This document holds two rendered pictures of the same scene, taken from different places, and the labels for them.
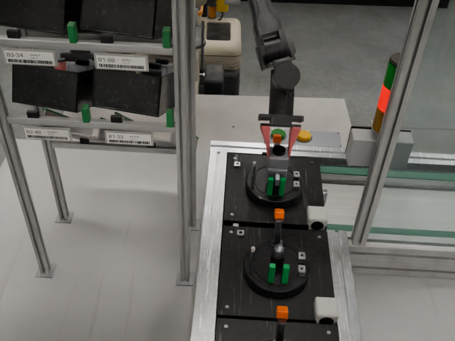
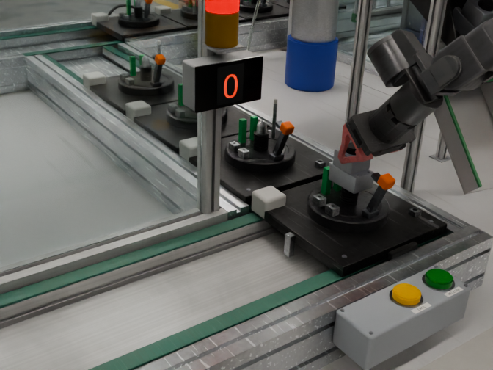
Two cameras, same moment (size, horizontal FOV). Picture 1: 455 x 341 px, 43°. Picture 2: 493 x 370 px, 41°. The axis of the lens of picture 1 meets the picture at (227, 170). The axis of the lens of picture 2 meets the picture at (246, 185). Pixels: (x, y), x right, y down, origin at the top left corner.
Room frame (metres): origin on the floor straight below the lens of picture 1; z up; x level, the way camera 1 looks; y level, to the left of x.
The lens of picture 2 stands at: (1.70, -0.85, 1.53)
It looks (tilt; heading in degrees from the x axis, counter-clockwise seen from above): 28 degrees down; 143
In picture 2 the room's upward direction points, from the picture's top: 2 degrees clockwise
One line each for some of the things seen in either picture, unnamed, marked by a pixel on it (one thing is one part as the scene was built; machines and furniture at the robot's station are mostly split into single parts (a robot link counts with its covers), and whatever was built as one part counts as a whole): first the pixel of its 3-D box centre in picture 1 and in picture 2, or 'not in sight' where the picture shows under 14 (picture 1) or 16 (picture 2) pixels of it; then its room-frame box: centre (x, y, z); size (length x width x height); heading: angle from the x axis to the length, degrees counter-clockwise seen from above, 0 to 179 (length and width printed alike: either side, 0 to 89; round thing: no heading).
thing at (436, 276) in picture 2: (277, 135); (438, 280); (1.23, -0.13, 0.96); 0.04 x 0.04 x 0.02
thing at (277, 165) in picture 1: (277, 162); (348, 162); (1.01, -0.12, 1.06); 0.08 x 0.04 x 0.07; 179
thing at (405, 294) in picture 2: (303, 137); (406, 296); (1.23, -0.20, 0.96); 0.04 x 0.04 x 0.02
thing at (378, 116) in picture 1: (387, 118); (221, 27); (0.90, -0.31, 1.28); 0.05 x 0.05 x 0.05
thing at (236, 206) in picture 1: (273, 189); (346, 216); (1.02, -0.12, 0.96); 0.24 x 0.24 x 0.02; 89
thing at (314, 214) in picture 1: (316, 218); (268, 202); (0.92, -0.21, 0.97); 0.05 x 0.05 x 0.04; 89
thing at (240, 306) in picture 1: (277, 257); (260, 138); (0.76, -0.11, 1.01); 0.24 x 0.24 x 0.13; 89
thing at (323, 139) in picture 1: (302, 145); (403, 313); (1.23, -0.20, 0.93); 0.21 x 0.07 x 0.06; 89
